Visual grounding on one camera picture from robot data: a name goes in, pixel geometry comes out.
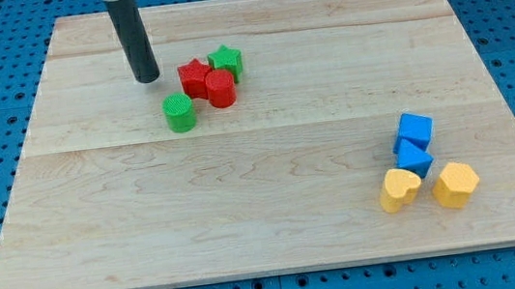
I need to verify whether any red star block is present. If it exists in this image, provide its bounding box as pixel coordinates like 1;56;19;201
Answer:
177;58;212;100

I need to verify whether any wooden board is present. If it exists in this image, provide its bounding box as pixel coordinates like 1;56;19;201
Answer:
0;0;515;289

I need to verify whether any green cylinder block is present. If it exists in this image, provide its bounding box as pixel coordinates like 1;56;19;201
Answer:
162;93;197;133

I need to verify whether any green star block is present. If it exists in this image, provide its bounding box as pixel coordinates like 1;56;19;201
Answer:
207;44;243;83

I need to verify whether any blue cube block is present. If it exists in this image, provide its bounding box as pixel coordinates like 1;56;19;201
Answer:
392;113;434;153

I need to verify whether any yellow hexagon block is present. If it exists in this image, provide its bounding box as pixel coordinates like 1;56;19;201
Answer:
432;161;480;209

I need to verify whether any yellow heart block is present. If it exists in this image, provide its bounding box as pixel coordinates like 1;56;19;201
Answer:
379;168;422;213

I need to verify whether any blue triangle block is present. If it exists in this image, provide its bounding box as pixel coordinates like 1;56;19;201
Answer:
396;139;433;178

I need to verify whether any red cylinder block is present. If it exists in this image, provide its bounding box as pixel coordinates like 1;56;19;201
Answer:
205;69;237;108

